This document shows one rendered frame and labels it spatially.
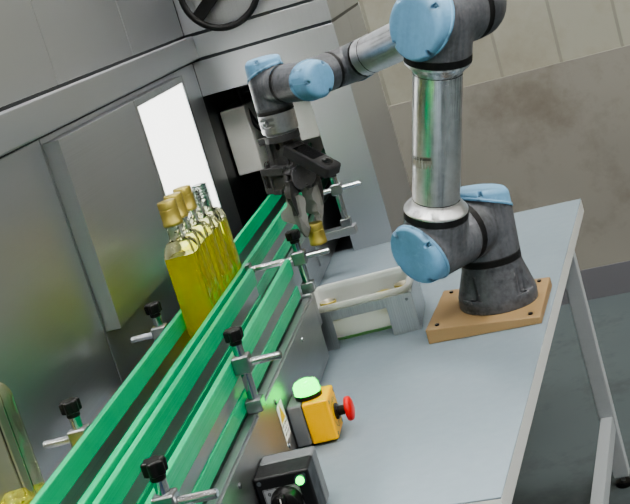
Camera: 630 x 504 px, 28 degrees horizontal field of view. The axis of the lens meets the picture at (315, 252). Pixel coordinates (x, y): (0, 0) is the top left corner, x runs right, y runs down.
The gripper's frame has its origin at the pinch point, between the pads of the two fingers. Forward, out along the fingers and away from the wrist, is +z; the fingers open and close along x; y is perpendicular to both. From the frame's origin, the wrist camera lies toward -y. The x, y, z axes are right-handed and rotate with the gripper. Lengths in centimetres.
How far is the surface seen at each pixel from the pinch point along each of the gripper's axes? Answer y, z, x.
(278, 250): 21.2, 7.9, -9.9
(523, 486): 17, 99, -72
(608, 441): -19, 78, -61
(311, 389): -33, 12, 47
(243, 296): -6.0, 3.0, 30.0
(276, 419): -34, 13, 57
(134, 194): 17.8, -17.4, 27.6
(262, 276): 10.3, 7.3, 7.8
